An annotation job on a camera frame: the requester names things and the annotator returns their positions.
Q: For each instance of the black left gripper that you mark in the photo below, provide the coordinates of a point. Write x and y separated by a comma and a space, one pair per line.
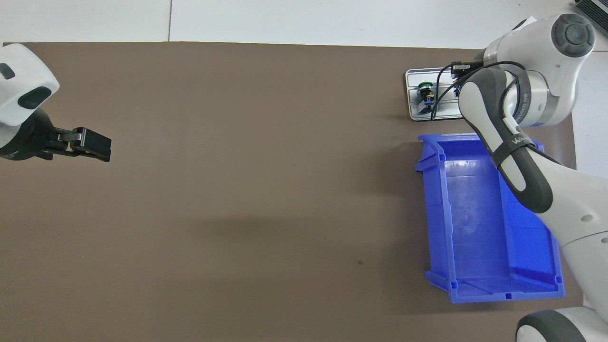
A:
23, 137

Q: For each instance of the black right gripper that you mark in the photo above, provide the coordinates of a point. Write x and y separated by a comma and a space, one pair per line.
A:
463, 67

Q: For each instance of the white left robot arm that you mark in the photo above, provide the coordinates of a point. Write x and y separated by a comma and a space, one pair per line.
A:
19, 76

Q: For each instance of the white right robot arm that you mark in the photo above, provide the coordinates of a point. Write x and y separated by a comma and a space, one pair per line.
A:
546, 57

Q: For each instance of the grey metal tray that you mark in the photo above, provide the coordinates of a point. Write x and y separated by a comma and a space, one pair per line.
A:
446, 111

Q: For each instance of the dark grey ribbed device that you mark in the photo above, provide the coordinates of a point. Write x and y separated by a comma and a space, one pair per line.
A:
593, 9

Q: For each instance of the blue plastic storage bin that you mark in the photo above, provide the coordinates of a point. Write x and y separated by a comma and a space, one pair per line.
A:
475, 228

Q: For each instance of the brown table mat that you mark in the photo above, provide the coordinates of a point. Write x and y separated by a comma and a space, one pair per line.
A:
237, 190

